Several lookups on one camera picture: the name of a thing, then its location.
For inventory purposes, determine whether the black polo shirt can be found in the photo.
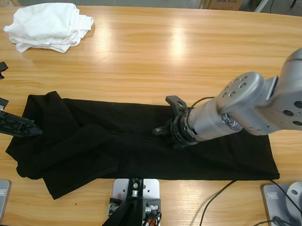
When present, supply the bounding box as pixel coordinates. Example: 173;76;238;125
3;88;284;211

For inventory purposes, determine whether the white folded shirt pile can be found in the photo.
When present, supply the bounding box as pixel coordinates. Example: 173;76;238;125
2;0;95;57

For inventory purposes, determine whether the white printed cardboard box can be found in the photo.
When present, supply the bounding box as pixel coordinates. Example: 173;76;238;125
197;0;246;12

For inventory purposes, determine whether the grey metal stand leg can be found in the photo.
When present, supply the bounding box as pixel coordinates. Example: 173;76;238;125
254;0;272;13

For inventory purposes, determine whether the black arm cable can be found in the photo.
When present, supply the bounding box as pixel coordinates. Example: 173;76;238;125
191;95;215;110

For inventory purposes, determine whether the white mount block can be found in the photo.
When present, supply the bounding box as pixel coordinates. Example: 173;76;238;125
111;176;162;219

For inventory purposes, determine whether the black metal corner bracket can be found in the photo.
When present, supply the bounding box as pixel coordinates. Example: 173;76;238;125
142;197;162;221
107;196;124;217

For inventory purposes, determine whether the long black table cable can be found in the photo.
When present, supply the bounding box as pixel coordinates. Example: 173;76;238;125
197;176;302;226

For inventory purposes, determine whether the orange cable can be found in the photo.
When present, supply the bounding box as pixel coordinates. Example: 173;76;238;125
145;216;160;226

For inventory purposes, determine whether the dark camera post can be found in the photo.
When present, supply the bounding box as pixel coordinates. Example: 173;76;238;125
97;175;146;226

